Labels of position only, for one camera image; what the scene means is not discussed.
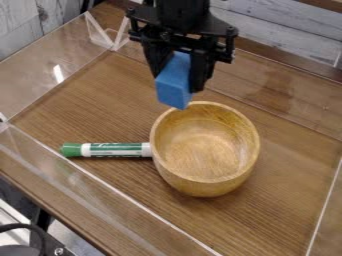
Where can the blue rectangular block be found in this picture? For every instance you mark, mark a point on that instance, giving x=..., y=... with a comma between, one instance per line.
x=171, y=82

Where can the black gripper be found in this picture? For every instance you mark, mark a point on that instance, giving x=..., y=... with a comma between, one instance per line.
x=182, y=25

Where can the black metal base bracket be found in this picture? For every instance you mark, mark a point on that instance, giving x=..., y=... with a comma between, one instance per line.
x=55, y=248

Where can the clear acrylic corner bracket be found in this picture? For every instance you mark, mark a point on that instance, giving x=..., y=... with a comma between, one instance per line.
x=107, y=37

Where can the brown wooden bowl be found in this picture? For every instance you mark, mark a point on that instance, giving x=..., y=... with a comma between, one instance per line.
x=205, y=148

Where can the green and white marker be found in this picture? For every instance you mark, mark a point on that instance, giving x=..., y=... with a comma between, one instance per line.
x=106, y=150

